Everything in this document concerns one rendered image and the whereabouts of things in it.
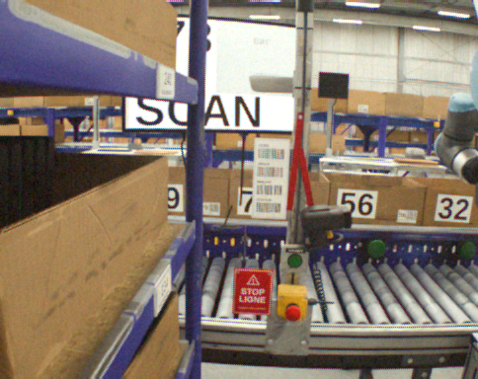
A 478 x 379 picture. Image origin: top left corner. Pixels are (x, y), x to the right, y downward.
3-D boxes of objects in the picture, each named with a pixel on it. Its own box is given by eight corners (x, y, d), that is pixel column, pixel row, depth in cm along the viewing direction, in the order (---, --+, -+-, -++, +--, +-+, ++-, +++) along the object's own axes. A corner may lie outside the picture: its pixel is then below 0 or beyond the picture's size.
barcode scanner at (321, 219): (354, 250, 96) (352, 207, 95) (304, 255, 97) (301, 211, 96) (349, 242, 103) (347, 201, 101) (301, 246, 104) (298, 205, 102)
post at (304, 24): (264, 354, 109) (280, 10, 93) (264, 344, 114) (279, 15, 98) (307, 356, 108) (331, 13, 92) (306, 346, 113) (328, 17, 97)
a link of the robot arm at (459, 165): (470, 142, 105) (445, 167, 108) (479, 150, 100) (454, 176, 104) (484, 160, 108) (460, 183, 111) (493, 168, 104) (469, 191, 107)
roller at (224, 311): (211, 330, 113) (216, 315, 112) (227, 265, 164) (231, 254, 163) (228, 336, 113) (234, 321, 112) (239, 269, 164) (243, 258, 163)
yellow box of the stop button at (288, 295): (277, 324, 99) (278, 297, 97) (276, 308, 107) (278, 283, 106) (336, 326, 97) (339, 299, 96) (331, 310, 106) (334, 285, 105)
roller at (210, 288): (209, 332, 113) (192, 332, 114) (226, 266, 164) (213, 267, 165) (207, 316, 113) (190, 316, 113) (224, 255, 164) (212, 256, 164)
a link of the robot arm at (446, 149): (435, 127, 116) (429, 158, 121) (456, 146, 105) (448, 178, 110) (460, 127, 116) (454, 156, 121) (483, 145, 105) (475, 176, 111)
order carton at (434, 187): (421, 228, 159) (426, 187, 156) (399, 211, 188) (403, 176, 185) (505, 230, 156) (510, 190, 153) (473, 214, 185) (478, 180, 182)
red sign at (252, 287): (232, 313, 107) (234, 267, 105) (232, 312, 108) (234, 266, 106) (293, 316, 106) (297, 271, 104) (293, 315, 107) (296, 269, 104)
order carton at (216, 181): (131, 215, 169) (130, 174, 166) (150, 200, 198) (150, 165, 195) (227, 220, 166) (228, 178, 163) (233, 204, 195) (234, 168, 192)
